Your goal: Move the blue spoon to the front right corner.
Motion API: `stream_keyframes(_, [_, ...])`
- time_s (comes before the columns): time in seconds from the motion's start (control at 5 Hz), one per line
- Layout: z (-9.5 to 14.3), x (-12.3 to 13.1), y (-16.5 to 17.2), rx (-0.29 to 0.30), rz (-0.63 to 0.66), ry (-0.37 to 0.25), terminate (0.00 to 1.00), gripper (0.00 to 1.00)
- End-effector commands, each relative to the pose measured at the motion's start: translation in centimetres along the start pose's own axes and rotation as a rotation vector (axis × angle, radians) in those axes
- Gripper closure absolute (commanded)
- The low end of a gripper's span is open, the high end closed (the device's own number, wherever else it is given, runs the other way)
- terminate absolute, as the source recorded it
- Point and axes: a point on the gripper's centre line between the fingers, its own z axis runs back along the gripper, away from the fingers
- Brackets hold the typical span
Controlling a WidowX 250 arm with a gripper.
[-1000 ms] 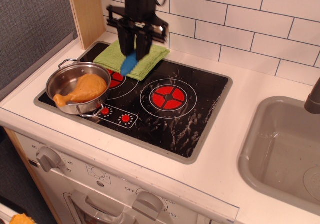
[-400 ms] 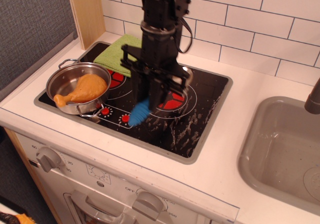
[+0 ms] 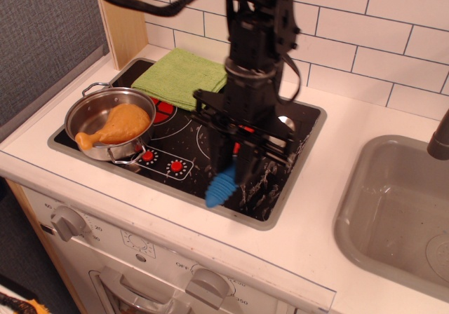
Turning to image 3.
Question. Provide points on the red right stove knob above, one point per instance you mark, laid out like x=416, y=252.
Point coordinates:
x=176, y=166

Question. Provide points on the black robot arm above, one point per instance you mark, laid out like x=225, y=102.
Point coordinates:
x=261, y=33

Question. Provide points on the wooden side panel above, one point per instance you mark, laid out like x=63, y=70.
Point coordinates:
x=125, y=31

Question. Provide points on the red left stove knob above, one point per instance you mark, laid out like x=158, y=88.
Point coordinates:
x=148, y=156

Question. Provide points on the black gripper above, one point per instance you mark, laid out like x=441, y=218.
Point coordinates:
x=249, y=97

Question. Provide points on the green folded cloth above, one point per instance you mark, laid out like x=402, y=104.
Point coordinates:
x=176, y=76

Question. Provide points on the grey right oven knob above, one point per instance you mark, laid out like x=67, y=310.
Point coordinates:
x=208, y=287

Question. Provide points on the silver metal pot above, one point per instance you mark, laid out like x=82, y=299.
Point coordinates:
x=90, y=113

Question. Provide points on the orange toy chicken drumstick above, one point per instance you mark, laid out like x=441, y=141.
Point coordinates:
x=125, y=122

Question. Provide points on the white toy oven front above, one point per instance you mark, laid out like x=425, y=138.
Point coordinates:
x=115, y=271

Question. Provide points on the grey sink basin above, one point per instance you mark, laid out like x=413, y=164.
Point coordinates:
x=393, y=217

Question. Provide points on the orange object at corner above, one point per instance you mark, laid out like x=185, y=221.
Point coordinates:
x=23, y=306

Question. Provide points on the blue handled metal spoon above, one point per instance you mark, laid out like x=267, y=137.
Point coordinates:
x=219, y=189

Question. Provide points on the grey left oven knob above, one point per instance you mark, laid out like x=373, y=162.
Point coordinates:
x=67, y=222

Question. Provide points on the grey faucet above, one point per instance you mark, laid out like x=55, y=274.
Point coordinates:
x=438, y=146

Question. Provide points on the black toy stovetop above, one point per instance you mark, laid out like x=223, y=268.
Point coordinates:
x=176, y=137

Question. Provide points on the red stove knob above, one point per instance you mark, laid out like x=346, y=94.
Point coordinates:
x=148, y=156
x=176, y=166

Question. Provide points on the grey oven knob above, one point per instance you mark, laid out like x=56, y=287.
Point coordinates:
x=67, y=222
x=208, y=287

